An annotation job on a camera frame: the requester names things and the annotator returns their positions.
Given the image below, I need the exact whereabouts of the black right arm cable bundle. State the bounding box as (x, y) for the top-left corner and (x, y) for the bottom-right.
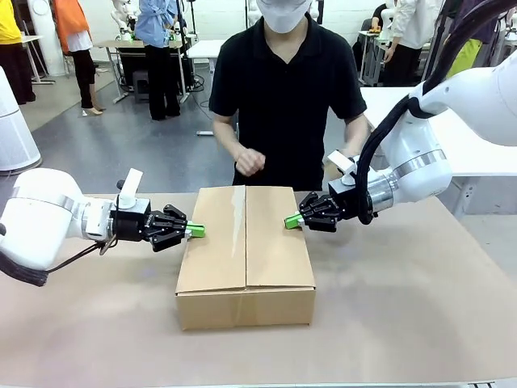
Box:
(357, 0), (500, 226)

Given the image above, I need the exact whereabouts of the person's right forearm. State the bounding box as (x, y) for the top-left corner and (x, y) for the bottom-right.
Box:
(212, 112), (247, 162)

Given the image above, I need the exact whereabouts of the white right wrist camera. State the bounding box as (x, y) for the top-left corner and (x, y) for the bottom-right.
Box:
(326, 149), (359, 187)

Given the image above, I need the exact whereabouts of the person in white jacket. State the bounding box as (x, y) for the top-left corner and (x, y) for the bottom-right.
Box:
(385, 0), (435, 86)

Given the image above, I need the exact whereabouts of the person in blue shirt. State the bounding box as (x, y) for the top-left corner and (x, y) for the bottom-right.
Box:
(134, 0), (183, 121)

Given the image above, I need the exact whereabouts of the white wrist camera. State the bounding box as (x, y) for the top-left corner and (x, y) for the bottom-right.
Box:
(326, 149), (359, 187)
(116, 168), (145, 210)

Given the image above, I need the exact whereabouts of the dark plastic stool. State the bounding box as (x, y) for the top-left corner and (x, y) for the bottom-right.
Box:
(132, 68), (153, 103)

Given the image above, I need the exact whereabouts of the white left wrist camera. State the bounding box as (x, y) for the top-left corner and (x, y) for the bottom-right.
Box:
(116, 168), (145, 210)

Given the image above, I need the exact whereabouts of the dark left arm cable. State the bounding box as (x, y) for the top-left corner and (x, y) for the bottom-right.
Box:
(0, 238), (120, 289)

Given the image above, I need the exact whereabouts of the person in yellow top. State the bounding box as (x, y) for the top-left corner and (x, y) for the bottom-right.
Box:
(0, 0), (36, 105)

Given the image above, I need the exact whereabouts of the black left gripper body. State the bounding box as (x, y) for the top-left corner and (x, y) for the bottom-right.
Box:
(111, 200), (154, 243)

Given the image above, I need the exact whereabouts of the person in black shirt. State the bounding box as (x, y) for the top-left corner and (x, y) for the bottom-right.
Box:
(208, 0), (368, 192)

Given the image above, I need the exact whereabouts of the person's left forearm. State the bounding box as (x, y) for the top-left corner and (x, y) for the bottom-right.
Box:
(343, 115), (371, 149)

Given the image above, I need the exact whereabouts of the light wooden background table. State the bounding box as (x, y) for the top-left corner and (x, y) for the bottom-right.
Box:
(18, 34), (57, 86)

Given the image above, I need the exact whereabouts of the white height-adjustable desk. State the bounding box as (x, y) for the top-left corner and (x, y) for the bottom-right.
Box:
(186, 38), (226, 137)

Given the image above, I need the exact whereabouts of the white face mask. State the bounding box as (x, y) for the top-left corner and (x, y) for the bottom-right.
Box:
(256, 0), (314, 34)

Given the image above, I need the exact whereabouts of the black stand pole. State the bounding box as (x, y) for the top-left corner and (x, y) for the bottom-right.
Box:
(422, 0), (445, 86)

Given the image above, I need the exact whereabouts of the table with black panel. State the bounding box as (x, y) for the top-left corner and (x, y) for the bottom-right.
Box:
(115, 38), (193, 104)

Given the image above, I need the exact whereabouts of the person's right hand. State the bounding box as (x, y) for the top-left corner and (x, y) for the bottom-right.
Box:
(233, 147), (267, 178)

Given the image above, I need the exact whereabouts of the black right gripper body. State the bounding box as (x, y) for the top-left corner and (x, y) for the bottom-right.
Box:
(327, 179), (361, 221)

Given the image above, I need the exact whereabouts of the grey background table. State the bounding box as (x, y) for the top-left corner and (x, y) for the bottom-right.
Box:
(357, 30), (389, 88)

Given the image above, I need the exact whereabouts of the person in lime trousers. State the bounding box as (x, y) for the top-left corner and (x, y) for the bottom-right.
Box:
(446, 0), (498, 80)

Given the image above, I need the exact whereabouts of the brown cardboard box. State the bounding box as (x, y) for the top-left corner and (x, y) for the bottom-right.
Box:
(174, 184), (317, 332)

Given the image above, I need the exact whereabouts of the person in orange top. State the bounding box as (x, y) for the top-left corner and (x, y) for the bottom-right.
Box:
(53, 0), (107, 117)

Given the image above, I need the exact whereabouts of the white desk with thin legs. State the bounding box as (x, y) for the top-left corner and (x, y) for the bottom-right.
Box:
(93, 39), (132, 104)

